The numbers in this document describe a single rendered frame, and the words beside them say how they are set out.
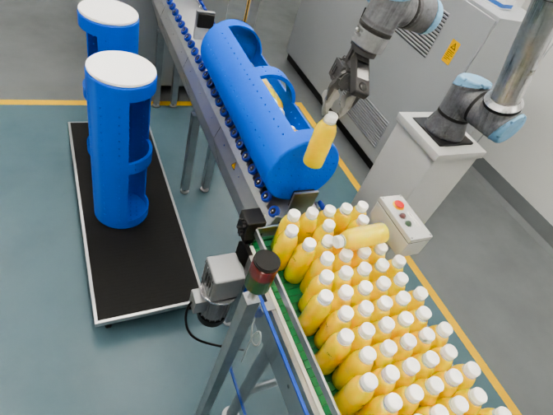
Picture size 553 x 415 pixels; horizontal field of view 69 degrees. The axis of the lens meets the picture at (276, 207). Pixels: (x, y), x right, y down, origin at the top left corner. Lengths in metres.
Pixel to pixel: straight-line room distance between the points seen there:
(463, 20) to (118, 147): 2.19
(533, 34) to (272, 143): 0.94
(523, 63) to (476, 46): 1.18
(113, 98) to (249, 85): 0.56
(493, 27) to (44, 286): 2.85
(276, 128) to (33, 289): 1.51
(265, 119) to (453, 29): 1.84
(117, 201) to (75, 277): 0.47
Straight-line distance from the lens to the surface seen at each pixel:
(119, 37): 2.26
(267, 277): 0.91
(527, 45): 1.71
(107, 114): 1.86
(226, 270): 1.37
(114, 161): 2.01
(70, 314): 2.26
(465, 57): 2.94
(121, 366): 2.13
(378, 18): 1.10
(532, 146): 4.12
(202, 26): 2.45
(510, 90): 1.81
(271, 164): 1.35
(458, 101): 1.96
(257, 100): 1.53
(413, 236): 1.42
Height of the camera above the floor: 1.97
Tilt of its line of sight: 44 degrees down
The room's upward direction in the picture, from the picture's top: 21 degrees clockwise
